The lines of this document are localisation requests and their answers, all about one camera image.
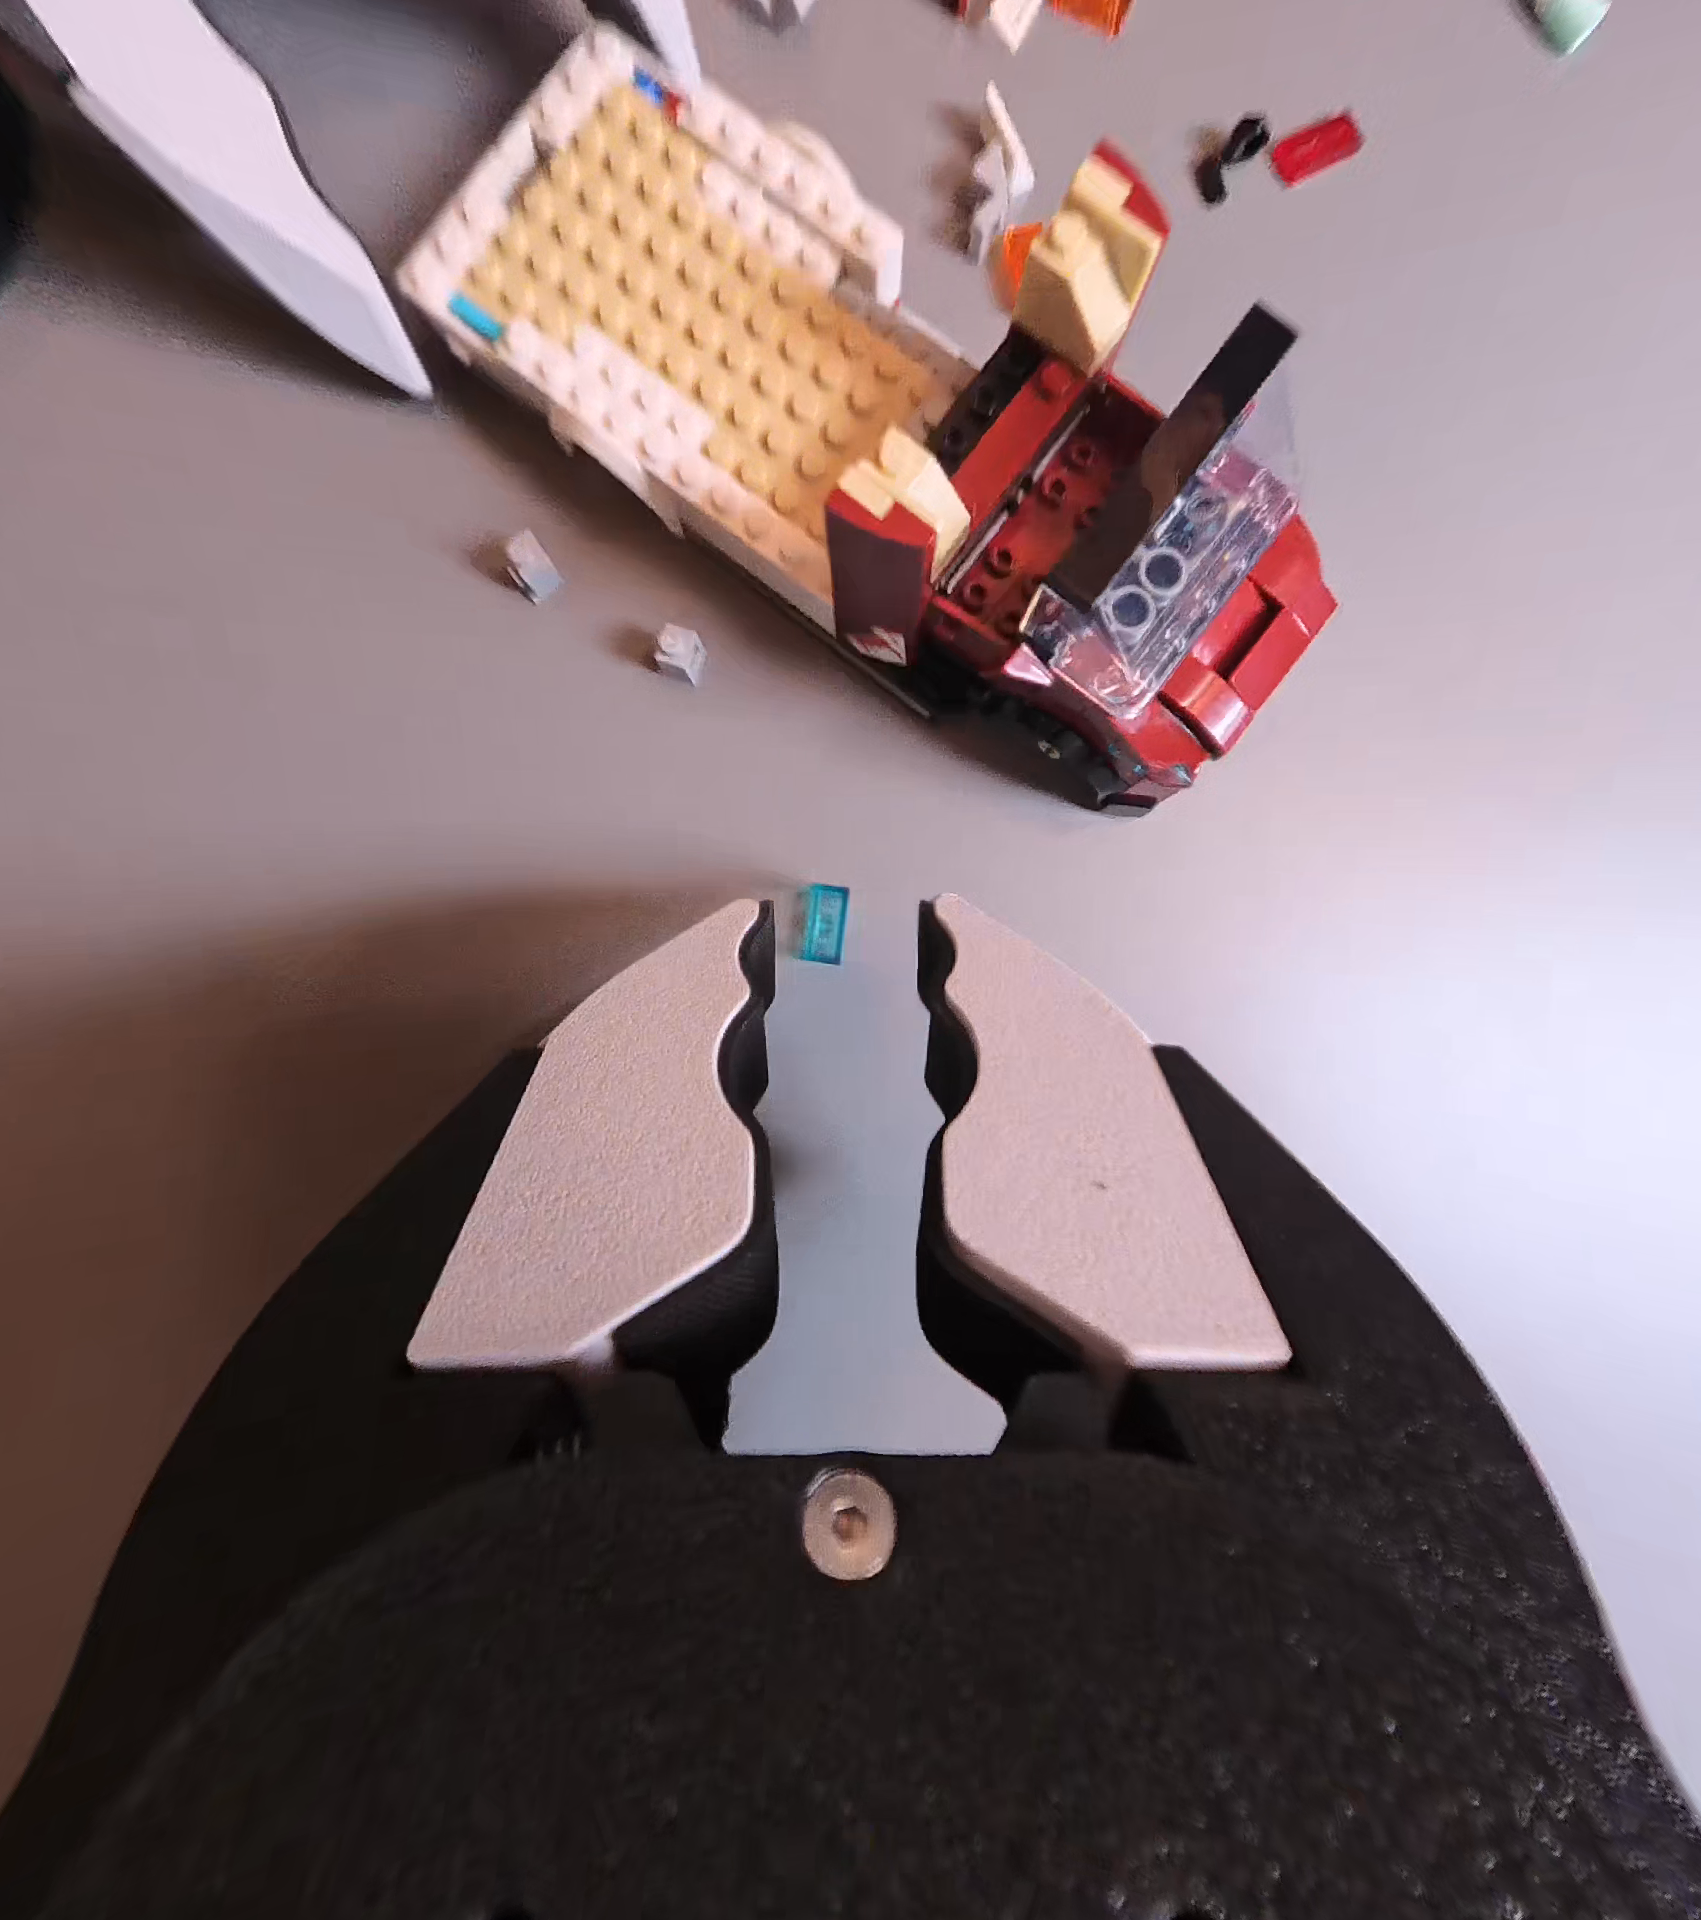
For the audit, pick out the white slope brick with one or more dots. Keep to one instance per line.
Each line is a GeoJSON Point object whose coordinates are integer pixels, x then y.
{"type": "Point", "coordinates": [1013, 19]}

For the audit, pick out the orange transparent plate brick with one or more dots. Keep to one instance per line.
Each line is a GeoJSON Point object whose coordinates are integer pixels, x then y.
{"type": "Point", "coordinates": [1092, 12]}
{"type": "Point", "coordinates": [1015, 258]}

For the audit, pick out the grey bracket brick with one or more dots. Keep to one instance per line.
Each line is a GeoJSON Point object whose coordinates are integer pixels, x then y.
{"type": "Point", "coordinates": [978, 218]}

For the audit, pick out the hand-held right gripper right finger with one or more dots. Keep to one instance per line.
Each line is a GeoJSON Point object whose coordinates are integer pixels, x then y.
{"type": "Point", "coordinates": [1092, 1201]}

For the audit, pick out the toy brick truck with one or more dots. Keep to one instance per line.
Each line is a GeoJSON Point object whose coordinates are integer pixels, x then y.
{"type": "Point", "coordinates": [671, 270]}

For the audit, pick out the transparent light blue tile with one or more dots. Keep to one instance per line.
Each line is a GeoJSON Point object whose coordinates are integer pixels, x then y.
{"type": "Point", "coordinates": [823, 918]}

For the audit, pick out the light grey tap brick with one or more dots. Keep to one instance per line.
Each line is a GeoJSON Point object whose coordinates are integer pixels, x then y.
{"type": "Point", "coordinates": [780, 10]}

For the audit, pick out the black elbow brick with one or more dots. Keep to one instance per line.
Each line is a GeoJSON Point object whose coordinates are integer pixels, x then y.
{"type": "Point", "coordinates": [1233, 151]}

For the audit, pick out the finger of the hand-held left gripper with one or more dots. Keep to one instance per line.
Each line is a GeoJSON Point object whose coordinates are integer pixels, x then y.
{"type": "Point", "coordinates": [221, 151]}
{"type": "Point", "coordinates": [656, 38]}

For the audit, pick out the white flat tile brick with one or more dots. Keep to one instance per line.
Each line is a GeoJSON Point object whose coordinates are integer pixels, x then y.
{"type": "Point", "coordinates": [1004, 142]}

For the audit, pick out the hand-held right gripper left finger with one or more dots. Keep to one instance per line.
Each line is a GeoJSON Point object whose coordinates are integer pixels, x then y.
{"type": "Point", "coordinates": [595, 1184]}

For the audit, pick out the mint green brick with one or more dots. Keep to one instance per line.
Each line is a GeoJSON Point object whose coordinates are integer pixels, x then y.
{"type": "Point", "coordinates": [1568, 19]}

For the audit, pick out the red transparent plate brick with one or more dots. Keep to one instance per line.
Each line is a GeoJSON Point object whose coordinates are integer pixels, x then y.
{"type": "Point", "coordinates": [1316, 146]}

